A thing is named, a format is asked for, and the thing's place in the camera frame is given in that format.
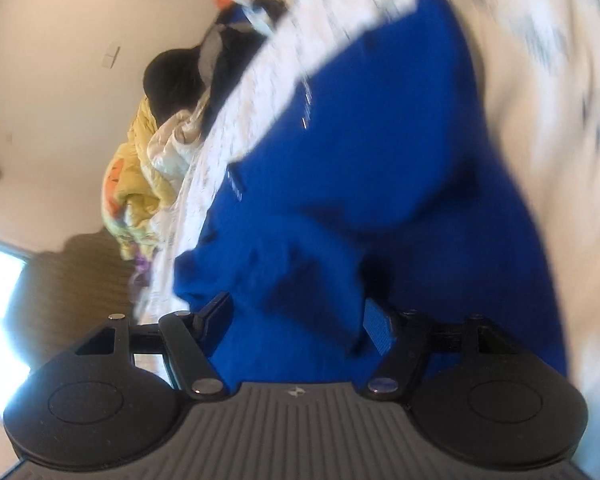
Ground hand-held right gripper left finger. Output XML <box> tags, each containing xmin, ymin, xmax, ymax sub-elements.
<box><xmin>75</xmin><ymin>291</ymin><xmax>232</xmax><ymax>402</ymax></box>

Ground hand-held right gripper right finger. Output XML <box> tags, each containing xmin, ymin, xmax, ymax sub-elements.
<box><xmin>362</xmin><ymin>298</ymin><xmax>523</xmax><ymax>402</ymax></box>

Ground blue knit sweater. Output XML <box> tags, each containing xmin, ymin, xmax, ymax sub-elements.
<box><xmin>172</xmin><ymin>0</ymin><xmax>568</xmax><ymax>396</ymax></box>

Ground dark grey clothes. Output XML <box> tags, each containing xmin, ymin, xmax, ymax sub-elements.
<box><xmin>200</xmin><ymin>7</ymin><xmax>276</xmax><ymax>106</ymax></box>

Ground yellow blanket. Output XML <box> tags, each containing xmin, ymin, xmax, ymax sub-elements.
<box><xmin>101</xmin><ymin>97</ymin><xmax>181</xmax><ymax>261</ymax></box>

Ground white quilted jacket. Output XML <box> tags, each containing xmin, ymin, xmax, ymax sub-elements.
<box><xmin>147</xmin><ymin>110</ymin><xmax>206</xmax><ymax>181</ymax></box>

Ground black cushion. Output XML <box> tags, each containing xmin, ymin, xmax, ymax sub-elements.
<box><xmin>143</xmin><ymin>47</ymin><xmax>211</xmax><ymax>121</ymax></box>

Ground white script-printed bedsheet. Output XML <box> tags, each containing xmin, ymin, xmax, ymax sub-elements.
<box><xmin>130</xmin><ymin>0</ymin><xmax>600</xmax><ymax>411</ymax></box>

